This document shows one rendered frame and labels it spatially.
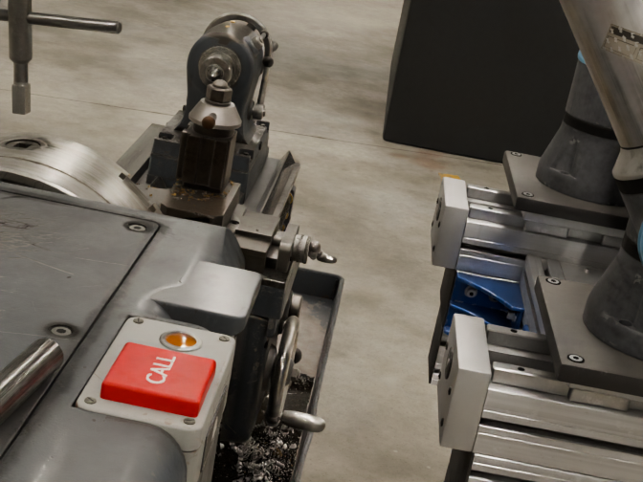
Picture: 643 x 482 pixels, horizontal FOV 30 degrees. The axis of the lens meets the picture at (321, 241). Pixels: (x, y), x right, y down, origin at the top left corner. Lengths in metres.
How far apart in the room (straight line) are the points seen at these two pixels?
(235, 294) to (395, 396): 2.66
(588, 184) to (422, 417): 1.91
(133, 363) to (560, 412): 0.56
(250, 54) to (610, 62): 1.38
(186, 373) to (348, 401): 2.72
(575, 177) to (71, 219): 0.84
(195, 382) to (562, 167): 1.00
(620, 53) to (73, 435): 0.54
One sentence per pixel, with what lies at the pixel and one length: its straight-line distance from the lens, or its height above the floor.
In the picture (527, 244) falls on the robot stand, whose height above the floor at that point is 1.08.
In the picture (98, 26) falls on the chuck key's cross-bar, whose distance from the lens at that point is 1.16.
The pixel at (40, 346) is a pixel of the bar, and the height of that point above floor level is 1.28.
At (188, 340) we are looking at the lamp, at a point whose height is 1.26.
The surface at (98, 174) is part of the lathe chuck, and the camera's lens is 1.20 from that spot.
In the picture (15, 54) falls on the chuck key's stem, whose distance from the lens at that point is 1.19.
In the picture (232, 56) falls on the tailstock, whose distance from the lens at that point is 2.31.
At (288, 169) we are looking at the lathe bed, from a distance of 2.54.
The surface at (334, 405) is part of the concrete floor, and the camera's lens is 3.43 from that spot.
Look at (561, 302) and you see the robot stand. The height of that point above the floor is 1.16.
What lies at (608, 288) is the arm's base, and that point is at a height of 1.21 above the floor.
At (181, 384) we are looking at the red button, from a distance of 0.73.
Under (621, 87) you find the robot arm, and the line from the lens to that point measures 1.01.
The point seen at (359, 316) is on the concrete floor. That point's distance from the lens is 4.00.
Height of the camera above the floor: 1.62
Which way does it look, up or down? 21 degrees down
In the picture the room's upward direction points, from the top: 11 degrees clockwise
